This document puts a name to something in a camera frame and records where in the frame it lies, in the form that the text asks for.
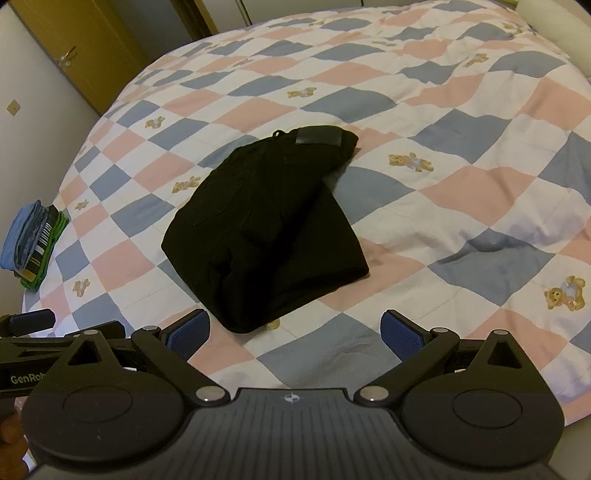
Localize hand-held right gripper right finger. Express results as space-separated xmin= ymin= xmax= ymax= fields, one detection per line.
xmin=353 ymin=310 xmax=532 ymax=408

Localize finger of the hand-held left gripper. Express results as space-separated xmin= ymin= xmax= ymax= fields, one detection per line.
xmin=0 ymin=309 xmax=57 ymax=336

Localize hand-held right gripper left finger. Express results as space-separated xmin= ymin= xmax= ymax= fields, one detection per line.
xmin=58 ymin=309 xmax=230 ymax=408

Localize black pants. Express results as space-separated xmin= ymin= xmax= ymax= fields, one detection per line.
xmin=161 ymin=124 xmax=370 ymax=334

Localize green folded garment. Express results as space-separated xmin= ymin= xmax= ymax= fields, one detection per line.
xmin=18 ymin=212 xmax=70 ymax=291

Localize striped folded garment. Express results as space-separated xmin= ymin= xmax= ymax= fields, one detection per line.
xmin=16 ymin=208 xmax=63 ymax=278

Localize blue folded garment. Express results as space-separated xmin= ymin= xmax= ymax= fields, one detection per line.
xmin=0 ymin=199 xmax=49 ymax=271

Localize checkered teddy bear quilt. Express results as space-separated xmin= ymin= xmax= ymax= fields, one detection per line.
xmin=21 ymin=4 xmax=591 ymax=416

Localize white wardrobe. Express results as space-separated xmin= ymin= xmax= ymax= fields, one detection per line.
xmin=0 ymin=7 xmax=100 ymax=232

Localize wooden door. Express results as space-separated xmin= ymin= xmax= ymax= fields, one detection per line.
xmin=9 ymin=0 xmax=151 ymax=116

